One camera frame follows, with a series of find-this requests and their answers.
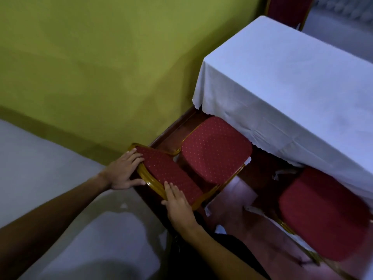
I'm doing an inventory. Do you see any person's right hand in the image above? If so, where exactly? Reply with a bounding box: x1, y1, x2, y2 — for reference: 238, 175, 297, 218
161, 181, 202, 235

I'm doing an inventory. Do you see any person's left hand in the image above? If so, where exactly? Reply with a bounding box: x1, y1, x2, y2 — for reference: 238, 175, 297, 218
100, 148, 146, 191

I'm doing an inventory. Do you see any red dotted chair gold frame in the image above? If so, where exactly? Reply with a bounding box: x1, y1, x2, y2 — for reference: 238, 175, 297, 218
272, 167, 373, 273
128, 115, 254, 212
265, 0, 316, 31

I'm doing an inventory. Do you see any person's right forearm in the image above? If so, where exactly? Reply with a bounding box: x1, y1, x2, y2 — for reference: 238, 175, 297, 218
181, 224, 272, 280

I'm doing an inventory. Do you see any person's left forearm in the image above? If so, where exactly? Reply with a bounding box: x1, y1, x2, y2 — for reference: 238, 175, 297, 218
0, 174, 111, 280

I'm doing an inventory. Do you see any dark wooden baseboard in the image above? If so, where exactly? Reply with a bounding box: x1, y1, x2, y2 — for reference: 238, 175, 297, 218
148, 106, 201, 150

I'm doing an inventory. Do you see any person's black clothing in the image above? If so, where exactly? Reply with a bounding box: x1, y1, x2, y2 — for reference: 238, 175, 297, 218
168, 212, 272, 280

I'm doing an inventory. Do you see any white tablecloth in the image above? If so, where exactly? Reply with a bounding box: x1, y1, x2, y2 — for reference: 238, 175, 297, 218
191, 16, 373, 211

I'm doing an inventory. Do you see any white ruffled cloth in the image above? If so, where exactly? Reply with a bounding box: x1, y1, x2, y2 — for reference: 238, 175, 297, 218
315, 0, 373, 21

